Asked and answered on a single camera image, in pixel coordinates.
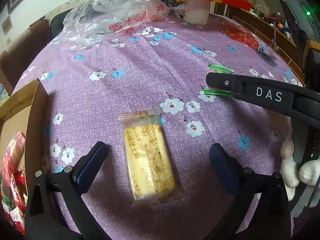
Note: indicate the black leather sofa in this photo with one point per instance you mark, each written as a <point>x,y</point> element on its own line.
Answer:
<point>56,24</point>

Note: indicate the red cartoon face snack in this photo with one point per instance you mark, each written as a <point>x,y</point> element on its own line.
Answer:
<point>13,205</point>

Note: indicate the purple floral tablecloth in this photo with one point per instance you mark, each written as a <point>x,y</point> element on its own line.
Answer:
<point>163,66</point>

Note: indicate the red foil bag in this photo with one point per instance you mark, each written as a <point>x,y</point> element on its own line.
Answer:
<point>239,33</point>

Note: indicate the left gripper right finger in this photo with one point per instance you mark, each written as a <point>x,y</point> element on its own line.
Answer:
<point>271,219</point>

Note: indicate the brown armchair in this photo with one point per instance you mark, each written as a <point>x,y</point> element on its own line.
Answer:
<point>20,53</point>

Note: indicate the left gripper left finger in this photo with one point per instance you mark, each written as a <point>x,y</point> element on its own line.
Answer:
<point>45,222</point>

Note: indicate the white gloved right hand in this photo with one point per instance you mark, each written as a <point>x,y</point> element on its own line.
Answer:
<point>308,173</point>

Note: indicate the black device green light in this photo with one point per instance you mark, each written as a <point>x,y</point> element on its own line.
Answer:
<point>302,22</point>

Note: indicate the pink snack packet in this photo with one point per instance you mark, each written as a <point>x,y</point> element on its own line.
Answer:
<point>13,154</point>

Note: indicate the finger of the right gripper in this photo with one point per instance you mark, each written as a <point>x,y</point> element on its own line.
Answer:
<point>237,86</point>

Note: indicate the clear plastic bag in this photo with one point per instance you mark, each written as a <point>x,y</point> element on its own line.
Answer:
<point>96,21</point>

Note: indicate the yellow biscuit clear pack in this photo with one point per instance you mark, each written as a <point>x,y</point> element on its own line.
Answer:
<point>148,164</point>

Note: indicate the green ended pastry pack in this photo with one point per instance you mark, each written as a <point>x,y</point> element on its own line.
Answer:
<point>215,83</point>

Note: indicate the cardboard tray box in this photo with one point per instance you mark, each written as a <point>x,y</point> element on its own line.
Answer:
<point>24,112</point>

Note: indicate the white cylindrical container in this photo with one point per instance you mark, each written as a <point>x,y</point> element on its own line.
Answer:
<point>196,11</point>

